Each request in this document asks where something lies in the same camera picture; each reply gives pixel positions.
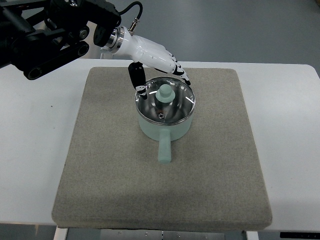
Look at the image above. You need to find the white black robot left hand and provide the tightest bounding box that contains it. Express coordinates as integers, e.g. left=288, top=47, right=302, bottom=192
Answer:
left=106, top=26, right=191, bottom=100

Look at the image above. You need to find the glass lid with green knob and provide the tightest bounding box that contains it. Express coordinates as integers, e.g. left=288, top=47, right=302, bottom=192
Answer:
left=135, top=77, right=196, bottom=126

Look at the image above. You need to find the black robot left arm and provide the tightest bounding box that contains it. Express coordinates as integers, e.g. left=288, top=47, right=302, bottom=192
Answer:
left=0, top=0, right=143, bottom=80

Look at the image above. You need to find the clear acrylic stand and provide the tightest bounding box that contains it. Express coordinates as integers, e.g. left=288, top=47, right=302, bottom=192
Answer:
left=100, top=46, right=114, bottom=60

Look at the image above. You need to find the mint green saucepan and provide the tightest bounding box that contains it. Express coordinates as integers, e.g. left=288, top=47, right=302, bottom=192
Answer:
left=136, top=109, right=194, bottom=165

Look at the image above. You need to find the grey felt mat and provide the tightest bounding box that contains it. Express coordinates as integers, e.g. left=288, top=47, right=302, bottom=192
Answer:
left=51, top=67, right=272, bottom=232

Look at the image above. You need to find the metal table frame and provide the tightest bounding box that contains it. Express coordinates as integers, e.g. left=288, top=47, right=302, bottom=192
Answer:
left=52, top=225, right=260, bottom=240

